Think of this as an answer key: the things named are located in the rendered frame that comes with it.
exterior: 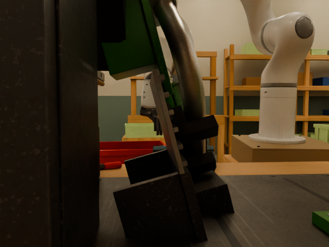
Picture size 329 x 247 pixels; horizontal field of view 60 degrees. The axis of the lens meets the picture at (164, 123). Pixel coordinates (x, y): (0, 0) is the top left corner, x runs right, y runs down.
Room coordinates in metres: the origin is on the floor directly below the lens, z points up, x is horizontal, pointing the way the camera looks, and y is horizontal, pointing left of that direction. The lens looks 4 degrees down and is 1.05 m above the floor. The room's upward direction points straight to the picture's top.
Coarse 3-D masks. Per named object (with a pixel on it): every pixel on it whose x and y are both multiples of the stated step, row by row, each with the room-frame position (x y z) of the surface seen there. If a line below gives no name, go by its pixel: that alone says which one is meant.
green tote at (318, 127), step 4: (316, 124) 1.42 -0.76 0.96; (320, 124) 1.39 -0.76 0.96; (324, 124) 1.44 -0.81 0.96; (328, 124) 1.44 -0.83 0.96; (316, 128) 1.43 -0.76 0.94; (320, 128) 1.39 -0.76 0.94; (324, 128) 1.35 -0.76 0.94; (328, 128) 1.31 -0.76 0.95; (316, 132) 1.43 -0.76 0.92; (320, 132) 1.39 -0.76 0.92; (324, 132) 1.35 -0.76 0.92; (328, 132) 1.31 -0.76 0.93; (316, 136) 1.42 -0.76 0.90; (320, 136) 1.39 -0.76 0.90; (324, 136) 1.35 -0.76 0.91; (328, 136) 1.31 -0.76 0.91; (320, 140) 1.39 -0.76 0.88; (324, 140) 1.35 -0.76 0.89; (328, 140) 1.31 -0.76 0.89
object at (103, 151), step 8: (104, 144) 1.04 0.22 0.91; (112, 144) 1.05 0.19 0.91; (120, 144) 1.05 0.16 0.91; (128, 144) 1.06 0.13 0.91; (136, 144) 1.06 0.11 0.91; (144, 144) 1.07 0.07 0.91; (152, 144) 1.07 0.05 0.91; (160, 144) 1.05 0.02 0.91; (104, 152) 0.85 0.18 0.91; (112, 152) 0.85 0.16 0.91; (120, 152) 0.85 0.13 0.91; (128, 152) 0.86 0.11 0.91; (136, 152) 0.86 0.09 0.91; (144, 152) 0.86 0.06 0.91; (152, 152) 0.87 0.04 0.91; (104, 160) 0.85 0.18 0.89; (112, 160) 0.85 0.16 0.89; (120, 160) 0.86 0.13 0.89
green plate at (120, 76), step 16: (128, 0) 0.42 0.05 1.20; (144, 0) 0.41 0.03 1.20; (128, 16) 0.42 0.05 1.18; (144, 16) 0.41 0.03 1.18; (128, 32) 0.42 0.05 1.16; (144, 32) 0.42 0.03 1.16; (112, 48) 0.42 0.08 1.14; (128, 48) 0.42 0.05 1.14; (144, 48) 0.42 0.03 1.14; (160, 48) 0.41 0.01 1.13; (112, 64) 0.42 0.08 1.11; (128, 64) 0.42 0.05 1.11; (144, 64) 0.42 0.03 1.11; (160, 64) 0.41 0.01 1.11
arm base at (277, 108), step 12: (264, 96) 0.99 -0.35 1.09; (276, 96) 0.96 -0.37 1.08; (288, 96) 0.95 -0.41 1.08; (264, 108) 0.99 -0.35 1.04; (276, 108) 0.96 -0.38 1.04; (288, 108) 0.96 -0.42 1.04; (264, 120) 0.99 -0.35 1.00; (276, 120) 0.96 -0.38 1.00; (288, 120) 0.96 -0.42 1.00; (264, 132) 0.99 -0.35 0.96; (276, 132) 0.96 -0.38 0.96; (288, 132) 0.96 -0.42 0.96
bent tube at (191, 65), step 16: (160, 0) 0.41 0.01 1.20; (160, 16) 0.40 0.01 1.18; (176, 16) 0.38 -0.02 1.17; (176, 32) 0.36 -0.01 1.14; (176, 48) 0.35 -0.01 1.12; (192, 48) 0.36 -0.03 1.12; (176, 64) 0.36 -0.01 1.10; (192, 64) 0.35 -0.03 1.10; (192, 80) 0.35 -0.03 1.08; (192, 96) 0.36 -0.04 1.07; (192, 112) 0.37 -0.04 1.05; (192, 144) 0.44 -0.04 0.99
